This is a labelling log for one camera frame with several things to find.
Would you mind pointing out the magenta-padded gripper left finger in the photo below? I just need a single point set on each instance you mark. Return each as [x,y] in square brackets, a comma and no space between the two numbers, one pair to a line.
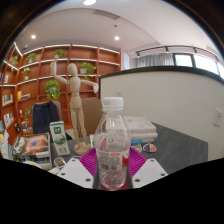
[76,171]

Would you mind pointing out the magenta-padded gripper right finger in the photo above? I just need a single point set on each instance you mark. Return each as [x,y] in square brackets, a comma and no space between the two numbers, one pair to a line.
[148,171]

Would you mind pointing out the clear plastic water bottle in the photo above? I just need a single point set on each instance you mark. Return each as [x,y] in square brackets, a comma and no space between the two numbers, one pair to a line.
[112,140]

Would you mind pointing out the round colourful badge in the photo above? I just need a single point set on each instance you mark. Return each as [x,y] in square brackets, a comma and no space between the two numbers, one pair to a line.
[149,147]
[137,148]

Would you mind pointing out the white thick book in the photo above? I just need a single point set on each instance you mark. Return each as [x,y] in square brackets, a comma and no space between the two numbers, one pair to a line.
[140,124]
[145,136]

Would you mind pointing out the dark book stack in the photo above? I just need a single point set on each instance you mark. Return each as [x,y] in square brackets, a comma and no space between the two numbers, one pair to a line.
[40,161]

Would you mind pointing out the green white drink carton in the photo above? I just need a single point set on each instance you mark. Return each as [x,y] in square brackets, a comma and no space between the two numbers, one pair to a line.
[59,136]

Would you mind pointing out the chair with black jacket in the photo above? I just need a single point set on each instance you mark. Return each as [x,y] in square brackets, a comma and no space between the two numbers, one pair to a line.
[45,116]

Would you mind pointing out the wooden artist mannequin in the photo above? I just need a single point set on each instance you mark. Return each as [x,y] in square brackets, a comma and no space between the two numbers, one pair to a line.
[76,100]

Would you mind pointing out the wooden shelf unit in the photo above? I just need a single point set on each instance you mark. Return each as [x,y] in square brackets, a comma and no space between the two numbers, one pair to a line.
[43,66]

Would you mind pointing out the grey curtain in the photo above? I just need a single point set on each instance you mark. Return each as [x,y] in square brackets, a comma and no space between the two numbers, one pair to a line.
[153,60]

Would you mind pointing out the window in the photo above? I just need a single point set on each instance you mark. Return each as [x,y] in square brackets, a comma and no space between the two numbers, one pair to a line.
[203,62]

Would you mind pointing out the ceiling air vent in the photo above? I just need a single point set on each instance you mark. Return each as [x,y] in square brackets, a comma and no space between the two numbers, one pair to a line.
[106,14]

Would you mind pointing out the ceiling lights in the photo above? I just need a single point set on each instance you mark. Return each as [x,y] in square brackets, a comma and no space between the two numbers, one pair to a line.
[89,2]

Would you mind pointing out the white wall socket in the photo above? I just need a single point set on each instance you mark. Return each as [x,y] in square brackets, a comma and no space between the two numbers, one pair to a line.
[119,93]
[218,117]

